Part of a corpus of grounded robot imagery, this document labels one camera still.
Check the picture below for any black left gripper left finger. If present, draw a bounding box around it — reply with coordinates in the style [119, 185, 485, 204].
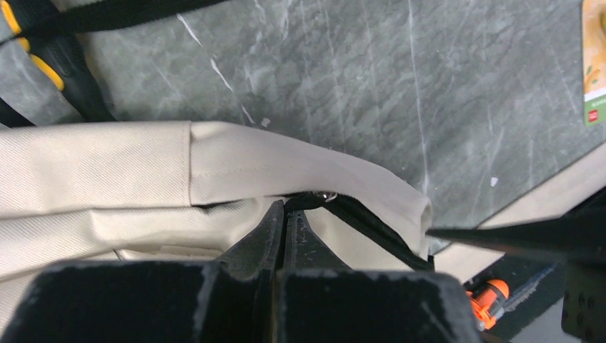
[1, 201, 285, 342]

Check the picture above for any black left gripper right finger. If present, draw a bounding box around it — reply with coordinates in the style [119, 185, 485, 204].
[274, 211, 481, 342]

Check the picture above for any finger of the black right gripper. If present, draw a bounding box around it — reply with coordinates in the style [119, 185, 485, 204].
[427, 188, 605, 265]

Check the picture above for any beige canvas backpack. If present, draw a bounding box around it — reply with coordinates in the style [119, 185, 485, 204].
[0, 0, 606, 327]

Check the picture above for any yellow banana toy pack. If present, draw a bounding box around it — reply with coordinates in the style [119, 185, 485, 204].
[581, 0, 605, 126]

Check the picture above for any yellow black tool handle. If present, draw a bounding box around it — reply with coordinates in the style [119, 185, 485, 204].
[1, 1, 116, 122]

